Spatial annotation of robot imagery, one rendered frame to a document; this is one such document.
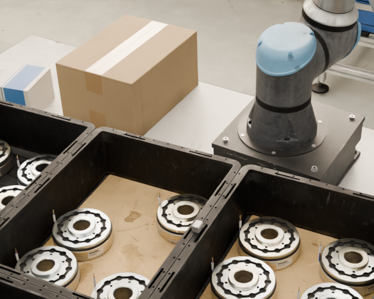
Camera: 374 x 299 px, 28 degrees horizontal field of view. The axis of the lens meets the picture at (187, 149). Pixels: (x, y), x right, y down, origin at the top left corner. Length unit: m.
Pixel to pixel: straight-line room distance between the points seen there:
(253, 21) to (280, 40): 2.45
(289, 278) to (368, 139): 0.64
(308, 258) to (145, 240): 0.28
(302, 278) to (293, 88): 0.43
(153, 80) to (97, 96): 0.14
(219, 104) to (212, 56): 1.70
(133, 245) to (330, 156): 0.48
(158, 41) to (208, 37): 1.92
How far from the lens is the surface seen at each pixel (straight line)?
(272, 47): 1.48
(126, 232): 1.33
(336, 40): 1.57
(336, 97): 3.31
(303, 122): 1.56
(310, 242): 1.31
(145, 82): 1.74
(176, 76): 1.87
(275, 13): 4.03
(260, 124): 1.56
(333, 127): 1.64
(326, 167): 1.53
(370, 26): 3.14
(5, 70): 1.96
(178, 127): 1.82
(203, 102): 1.91
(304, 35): 1.51
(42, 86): 1.92
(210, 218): 1.19
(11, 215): 1.25
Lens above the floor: 1.71
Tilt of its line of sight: 35 degrees down
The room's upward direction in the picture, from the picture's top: 2 degrees counter-clockwise
